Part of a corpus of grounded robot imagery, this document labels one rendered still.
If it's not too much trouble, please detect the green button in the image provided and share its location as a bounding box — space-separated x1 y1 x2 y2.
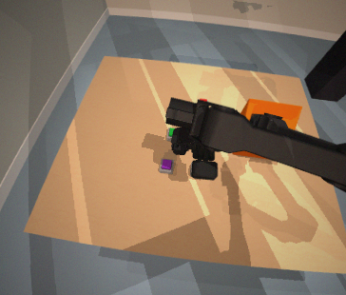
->
166 128 174 142

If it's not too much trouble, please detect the purple button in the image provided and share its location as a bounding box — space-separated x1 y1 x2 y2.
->
160 159 174 174

